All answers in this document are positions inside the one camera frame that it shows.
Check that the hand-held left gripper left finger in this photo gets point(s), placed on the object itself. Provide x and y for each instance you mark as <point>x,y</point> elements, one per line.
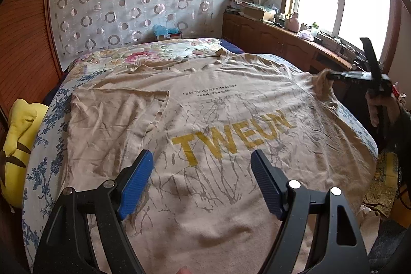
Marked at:
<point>138,184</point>

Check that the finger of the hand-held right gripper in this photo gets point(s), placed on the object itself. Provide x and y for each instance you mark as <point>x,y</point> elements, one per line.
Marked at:
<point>348,75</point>

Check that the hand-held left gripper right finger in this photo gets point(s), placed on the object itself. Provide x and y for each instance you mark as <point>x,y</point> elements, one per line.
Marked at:
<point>266,185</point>

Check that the beige printed t-shirt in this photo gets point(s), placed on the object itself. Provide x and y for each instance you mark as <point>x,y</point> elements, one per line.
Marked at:
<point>224,197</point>

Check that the person's right forearm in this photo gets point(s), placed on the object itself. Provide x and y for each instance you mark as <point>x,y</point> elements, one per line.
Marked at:
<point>401,126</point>

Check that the person's right hand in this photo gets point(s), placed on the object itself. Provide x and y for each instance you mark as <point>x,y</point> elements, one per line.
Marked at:
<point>373,110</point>

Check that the grey device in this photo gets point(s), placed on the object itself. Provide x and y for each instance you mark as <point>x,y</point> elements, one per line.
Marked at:
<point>337,47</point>

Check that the blue floral bed sheet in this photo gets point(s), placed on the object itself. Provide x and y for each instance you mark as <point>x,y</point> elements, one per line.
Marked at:
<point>48,148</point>

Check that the gold patterned cushion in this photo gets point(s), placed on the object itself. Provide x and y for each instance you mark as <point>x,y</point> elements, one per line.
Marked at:
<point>382,184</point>

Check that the wooden cabinet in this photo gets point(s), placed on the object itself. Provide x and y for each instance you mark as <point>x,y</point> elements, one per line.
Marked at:
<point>257,33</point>

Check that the cardboard box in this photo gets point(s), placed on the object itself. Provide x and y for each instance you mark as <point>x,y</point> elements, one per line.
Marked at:
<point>257,12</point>

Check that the dark blue blanket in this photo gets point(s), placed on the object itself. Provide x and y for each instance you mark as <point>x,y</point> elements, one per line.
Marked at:
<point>232,46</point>

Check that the yellow plush toy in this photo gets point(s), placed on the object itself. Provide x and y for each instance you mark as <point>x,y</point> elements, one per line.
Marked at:
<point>19,132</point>

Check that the pink floral quilt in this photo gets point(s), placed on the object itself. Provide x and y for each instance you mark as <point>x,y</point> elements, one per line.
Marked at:
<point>144,54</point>

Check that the blue tissue box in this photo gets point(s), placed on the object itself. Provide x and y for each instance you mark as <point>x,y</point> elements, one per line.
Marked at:
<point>167,31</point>

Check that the wooden wardrobe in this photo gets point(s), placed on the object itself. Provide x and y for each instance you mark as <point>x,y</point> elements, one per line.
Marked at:
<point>29,36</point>

